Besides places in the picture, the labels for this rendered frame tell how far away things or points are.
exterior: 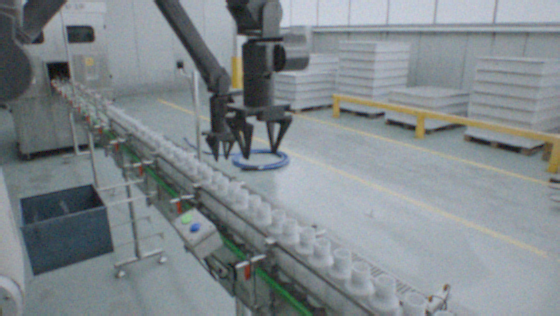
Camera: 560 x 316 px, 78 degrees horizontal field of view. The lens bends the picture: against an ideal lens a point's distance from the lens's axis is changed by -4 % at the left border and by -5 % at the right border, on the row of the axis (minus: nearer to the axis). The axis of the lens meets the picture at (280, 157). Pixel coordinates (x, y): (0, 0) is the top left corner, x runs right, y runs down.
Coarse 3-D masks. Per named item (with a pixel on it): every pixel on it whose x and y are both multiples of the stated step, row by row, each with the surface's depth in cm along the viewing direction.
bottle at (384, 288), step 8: (376, 280) 69; (384, 280) 71; (392, 280) 69; (376, 288) 69; (384, 288) 67; (392, 288) 68; (368, 296) 71; (376, 296) 69; (384, 296) 68; (392, 296) 68; (368, 304) 70; (376, 304) 68; (384, 304) 68; (392, 304) 68; (376, 312) 68; (384, 312) 68; (392, 312) 68
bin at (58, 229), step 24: (72, 192) 166; (96, 192) 163; (24, 216) 156; (48, 216) 162; (72, 216) 140; (96, 216) 146; (24, 240) 132; (48, 240) 137; (72, 240) 142; (96, 240) 148; (48, 264) 139; (72, 264) 145
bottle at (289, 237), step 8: (288, 224) 93; (296, 224) 91; (288, 232) 90; (296, 232) 91; (280, 240) 91; (288, 240) 90; (296, 240) 90; (288, 248) 90; (280, 256) 92; (288, 256) 91; (280, 264) 93; (288, 264) 92; (288, 272) 92; (288, 280) 93
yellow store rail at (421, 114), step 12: (336, 96) 738; (348, 96) 719; (336, 108) 746; (384, 108) 649; (396, 108) 628; (408, 108) 608; (420, 120) 591; (444, 120) 560; (456, 120) 544; (468, 120) 529; (420, 132) 596; (504, 132) 490; (516, 132) 477; (528, 132) 465; (540, 132) 454; (552, 156) 445; (552, 168) 448
